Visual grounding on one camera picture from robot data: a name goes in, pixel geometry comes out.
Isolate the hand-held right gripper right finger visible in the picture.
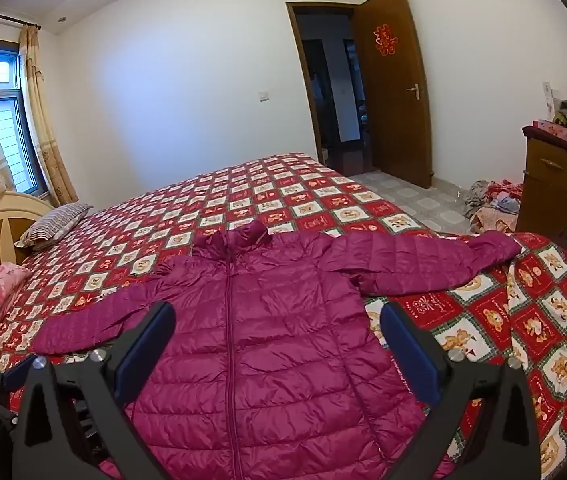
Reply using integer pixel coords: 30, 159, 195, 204
379, 302, 544, 480

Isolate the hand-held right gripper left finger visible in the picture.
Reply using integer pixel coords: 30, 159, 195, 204
10, 301, 178, 480

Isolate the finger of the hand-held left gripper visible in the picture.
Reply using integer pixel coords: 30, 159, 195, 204
0, 360, 39, 401

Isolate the magenta puffer jacket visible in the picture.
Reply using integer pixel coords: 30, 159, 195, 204
30, 220, 523, 480

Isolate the pile of colourful clothes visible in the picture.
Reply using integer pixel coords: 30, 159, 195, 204
463, 179, 524, 235

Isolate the striped pillow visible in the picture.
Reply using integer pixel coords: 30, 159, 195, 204
14, 203, 94, 251

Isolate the red printed bed quilt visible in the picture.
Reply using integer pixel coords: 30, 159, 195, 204
0, 152, 567, 480

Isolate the wooden dresser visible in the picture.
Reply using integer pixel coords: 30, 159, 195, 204
516, 125, 567, 256

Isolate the window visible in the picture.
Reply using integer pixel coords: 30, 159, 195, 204
0, 50, 46, 196

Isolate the brown wooden door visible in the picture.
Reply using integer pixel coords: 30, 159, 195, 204
351, 0, 434, 190

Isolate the pink box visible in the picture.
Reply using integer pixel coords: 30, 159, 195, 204
531, 119, 567, 143

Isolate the red door decoration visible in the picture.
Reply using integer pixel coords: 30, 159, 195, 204
372, 24, 397, 56

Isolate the curtain rod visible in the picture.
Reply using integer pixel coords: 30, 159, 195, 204
0, 12, 44, 28

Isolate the brown door frame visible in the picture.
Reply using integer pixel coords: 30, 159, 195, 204
286, 1, 364, 166

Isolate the white wall card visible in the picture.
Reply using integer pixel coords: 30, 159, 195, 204
542, 80, 561, 113

